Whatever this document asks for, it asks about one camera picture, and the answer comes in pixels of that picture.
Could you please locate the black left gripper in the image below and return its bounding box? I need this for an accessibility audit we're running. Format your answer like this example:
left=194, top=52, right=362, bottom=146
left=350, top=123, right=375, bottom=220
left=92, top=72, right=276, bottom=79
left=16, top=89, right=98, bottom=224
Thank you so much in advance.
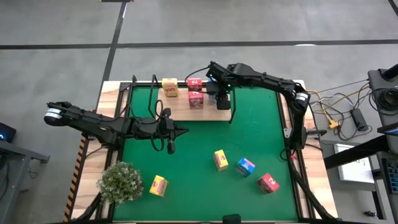
left=135, top=107, right=190, bottom=156

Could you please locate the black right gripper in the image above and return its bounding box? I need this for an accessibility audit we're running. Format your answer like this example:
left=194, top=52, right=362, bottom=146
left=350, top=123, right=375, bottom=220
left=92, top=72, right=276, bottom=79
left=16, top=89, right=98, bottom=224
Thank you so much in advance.
left=206, top=60, right=237, bottom=111

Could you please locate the red Froot Loops cereal box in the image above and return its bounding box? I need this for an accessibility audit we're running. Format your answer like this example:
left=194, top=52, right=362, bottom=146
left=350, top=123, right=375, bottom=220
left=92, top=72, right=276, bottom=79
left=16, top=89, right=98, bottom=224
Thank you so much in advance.
left=187, top=77, right=203, bottom=93
left=255, top=172, right=280, bottom=195
left=188, top=90, right=205, bottom=110

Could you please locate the yellow Corn Pops cereal box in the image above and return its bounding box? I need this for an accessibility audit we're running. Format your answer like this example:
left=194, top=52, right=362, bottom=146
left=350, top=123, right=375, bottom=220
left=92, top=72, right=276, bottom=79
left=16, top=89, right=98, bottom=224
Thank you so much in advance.
left=149, top=174, right=170, bottom=198
left=161, top=77, right=180, bottom=98
left=213, top=149, right=229, bottom=172

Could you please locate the light wooden board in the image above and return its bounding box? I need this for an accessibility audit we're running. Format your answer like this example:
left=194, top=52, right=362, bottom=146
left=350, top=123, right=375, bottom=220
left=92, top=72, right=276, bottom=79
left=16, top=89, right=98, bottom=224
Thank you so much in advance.
left=147, top=73, right=238, bottom=124

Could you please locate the green table mat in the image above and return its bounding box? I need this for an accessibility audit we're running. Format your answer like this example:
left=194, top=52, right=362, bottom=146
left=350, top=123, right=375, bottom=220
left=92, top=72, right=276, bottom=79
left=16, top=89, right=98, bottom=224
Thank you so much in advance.
left=112, top=84, right=299, bottom=222

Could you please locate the small artificial potted plant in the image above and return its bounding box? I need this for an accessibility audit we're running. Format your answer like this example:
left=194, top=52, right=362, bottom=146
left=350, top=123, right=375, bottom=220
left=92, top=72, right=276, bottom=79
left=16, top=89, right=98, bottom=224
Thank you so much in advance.
left=96, top=161, right=146, bottom=205

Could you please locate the orange black hazard strip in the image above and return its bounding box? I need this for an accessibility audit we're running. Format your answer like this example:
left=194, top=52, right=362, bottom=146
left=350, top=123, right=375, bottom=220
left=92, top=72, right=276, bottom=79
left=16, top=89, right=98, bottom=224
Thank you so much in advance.
left=63, top=134, right=88, bottom=222

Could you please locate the black power brick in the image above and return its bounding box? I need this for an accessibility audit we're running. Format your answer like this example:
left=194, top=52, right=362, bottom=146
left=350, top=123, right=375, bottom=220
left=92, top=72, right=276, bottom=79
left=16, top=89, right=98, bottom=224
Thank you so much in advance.
left=350, top=108, right=369, bottom=132

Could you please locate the thick black diagonal beam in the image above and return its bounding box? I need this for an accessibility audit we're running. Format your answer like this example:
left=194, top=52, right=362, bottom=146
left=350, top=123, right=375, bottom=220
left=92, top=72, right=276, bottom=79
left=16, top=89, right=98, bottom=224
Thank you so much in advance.
left=323, top=134, right=398, bottom=170

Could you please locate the black equipment stand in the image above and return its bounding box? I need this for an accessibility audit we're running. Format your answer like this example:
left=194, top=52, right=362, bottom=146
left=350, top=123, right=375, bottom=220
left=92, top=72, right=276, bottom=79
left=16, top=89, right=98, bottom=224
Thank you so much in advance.
left=368, top=63, right=398, bottom=118

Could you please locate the white paper sheet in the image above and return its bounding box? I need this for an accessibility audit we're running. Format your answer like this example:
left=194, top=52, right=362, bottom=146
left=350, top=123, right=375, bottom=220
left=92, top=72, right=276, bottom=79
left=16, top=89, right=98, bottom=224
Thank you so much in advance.
left=334, top=143, right=376, bottom=184

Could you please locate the grey side desk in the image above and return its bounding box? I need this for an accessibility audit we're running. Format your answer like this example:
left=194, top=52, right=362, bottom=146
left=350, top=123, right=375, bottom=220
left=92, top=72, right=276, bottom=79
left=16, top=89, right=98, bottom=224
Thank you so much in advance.
left=0, top=139, right=50, bottom=224

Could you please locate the computer monitor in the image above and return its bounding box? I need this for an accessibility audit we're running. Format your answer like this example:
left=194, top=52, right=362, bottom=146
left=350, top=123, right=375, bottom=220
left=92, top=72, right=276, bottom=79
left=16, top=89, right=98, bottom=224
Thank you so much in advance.
left=377, top=122, right=398, bottom=137

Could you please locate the dark device with blue light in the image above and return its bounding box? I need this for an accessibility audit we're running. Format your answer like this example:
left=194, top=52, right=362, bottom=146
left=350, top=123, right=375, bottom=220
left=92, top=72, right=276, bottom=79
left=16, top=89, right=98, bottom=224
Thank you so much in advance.
left=0, top=122, right=17, bottom=143

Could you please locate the black computer keyboard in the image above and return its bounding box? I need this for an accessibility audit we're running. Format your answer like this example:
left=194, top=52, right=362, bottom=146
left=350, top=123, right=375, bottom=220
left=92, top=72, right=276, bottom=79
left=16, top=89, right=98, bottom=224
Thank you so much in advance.
left=387, top=157, right=398, bottom=195

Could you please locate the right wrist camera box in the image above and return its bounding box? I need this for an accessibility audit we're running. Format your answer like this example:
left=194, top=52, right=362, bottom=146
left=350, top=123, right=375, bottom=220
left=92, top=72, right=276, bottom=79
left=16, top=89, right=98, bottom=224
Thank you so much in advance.
left=205, top=81, right=220, bottom=96

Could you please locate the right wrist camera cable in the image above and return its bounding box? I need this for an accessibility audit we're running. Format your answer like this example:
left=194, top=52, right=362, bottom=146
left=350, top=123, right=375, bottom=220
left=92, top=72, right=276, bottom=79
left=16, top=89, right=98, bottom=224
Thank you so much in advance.
left=185, top=66, right=212, bottom=94

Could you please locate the black aluminium table frame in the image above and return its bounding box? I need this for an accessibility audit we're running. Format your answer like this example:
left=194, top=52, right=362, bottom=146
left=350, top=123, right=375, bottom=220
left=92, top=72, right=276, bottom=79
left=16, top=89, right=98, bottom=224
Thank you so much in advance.
left=79, top=73, right=340, bottom=224

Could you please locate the small black camera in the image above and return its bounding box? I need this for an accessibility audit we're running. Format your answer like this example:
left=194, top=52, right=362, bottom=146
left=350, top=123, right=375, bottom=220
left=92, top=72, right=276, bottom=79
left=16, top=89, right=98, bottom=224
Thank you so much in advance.
left=222, top=213, right=243, bottom=224

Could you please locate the long black cable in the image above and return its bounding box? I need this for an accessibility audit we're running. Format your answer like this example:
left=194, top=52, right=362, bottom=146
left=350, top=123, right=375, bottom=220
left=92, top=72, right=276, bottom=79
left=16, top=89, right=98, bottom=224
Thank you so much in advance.
left=310, top=79, right=371, bottom=96

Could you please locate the yellow extension cable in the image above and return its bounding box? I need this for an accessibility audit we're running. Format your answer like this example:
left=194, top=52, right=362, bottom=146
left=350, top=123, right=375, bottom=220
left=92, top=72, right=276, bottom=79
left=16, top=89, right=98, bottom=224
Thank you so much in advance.
left=307, top=86, right=373, bottom=130

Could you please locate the coiled black cable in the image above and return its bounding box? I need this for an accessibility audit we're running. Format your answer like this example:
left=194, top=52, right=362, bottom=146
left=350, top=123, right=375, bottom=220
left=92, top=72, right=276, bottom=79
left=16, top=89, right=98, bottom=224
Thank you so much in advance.
left=371, top=86, right=398, bottom=113

